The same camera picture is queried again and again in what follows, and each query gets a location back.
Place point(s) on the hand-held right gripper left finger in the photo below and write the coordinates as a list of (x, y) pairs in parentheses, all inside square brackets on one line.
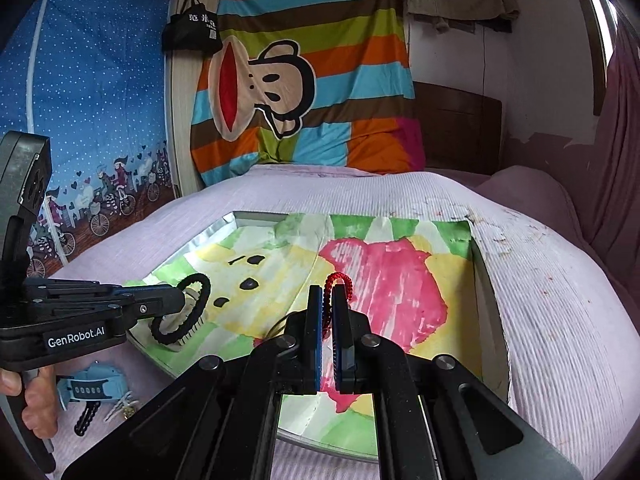
[(316, 332)]

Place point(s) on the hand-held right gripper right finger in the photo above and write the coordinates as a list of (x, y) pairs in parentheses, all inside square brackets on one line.
[(342, 340)]

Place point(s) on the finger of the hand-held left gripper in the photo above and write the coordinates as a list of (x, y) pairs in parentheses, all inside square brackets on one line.
[(90, 285), (155, 305)]

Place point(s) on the blue wrist watch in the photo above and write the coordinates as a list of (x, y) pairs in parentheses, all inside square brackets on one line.
[(92, 385)]

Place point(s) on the white hair clip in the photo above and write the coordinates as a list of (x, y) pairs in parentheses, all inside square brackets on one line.
[(121, 404)]

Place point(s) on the black hair clip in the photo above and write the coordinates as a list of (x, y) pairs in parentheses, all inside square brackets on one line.
[(86, 419)]

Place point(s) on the grey cardboard tray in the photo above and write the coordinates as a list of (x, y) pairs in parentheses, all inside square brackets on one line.
[(495, 310)]

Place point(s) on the person's left hand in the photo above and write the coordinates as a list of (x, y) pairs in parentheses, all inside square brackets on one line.
[(42, 400)]

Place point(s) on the colourful painted paper lining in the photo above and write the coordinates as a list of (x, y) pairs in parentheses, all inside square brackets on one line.
[(400, 285)]

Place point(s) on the blue dotted fabric wardrobe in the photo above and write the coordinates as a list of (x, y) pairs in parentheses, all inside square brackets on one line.
[(95, 110)]

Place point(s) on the beige wooden cabinet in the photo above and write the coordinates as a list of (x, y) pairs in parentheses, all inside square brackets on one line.
[(185, 110)]

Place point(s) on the brown wooden headboard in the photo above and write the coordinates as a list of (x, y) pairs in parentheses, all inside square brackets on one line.
[(460, 130)]

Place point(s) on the striped monkey print blanket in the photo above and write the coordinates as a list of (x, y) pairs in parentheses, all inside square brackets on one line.
[(325, 60)]

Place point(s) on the black tote bag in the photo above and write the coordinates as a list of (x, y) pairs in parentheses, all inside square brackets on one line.
[(192, 30)]

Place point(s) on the pink curtain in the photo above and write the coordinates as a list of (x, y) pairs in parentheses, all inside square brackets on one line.
[(620, 150)]

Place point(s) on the window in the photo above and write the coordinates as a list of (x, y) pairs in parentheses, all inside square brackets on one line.
[(597, 5)]

